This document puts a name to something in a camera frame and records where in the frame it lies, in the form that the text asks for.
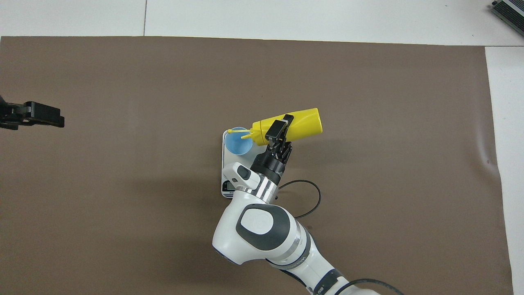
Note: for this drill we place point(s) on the brown table mat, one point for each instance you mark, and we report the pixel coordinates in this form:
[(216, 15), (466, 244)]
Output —
[(123, 225)]

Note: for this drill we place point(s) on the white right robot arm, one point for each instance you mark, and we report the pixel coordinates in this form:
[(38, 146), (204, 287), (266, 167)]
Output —
[(262, 229)]

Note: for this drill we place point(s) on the grey ribbed metal device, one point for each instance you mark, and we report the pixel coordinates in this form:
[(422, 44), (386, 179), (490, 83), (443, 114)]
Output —
[(511, 12)]

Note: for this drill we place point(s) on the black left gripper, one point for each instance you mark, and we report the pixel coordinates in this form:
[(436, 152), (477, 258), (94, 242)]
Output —
[(6, 116)]

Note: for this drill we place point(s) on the yellow squeeze bottle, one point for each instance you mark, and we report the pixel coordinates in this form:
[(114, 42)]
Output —
[(305, 123)]

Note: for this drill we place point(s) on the silver digital kitchen scale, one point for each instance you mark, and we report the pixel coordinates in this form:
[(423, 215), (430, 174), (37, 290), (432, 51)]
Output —
[(226, 172)]

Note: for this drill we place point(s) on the light blue plastic cup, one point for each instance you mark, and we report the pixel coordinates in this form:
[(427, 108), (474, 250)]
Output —
[(236, 145)]

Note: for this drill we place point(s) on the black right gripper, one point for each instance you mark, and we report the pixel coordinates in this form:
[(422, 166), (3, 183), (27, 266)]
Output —
[(270, 168)]

